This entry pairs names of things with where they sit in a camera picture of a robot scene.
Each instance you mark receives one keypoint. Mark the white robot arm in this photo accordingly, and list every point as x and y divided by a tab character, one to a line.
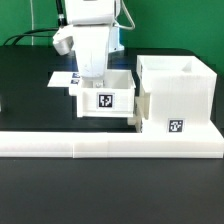
85	13

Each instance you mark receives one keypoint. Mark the white L-shaped fence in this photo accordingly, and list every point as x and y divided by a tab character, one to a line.
173	139

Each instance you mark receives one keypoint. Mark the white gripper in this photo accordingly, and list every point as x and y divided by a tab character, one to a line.
91	49

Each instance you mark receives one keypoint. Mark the white drawer with knob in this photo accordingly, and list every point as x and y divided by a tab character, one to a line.
137	115

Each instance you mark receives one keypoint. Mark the marker sheet on table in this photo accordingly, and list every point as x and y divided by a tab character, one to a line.
63	79

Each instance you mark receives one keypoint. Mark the white drawer cabinet box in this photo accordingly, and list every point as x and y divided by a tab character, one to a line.
176	93

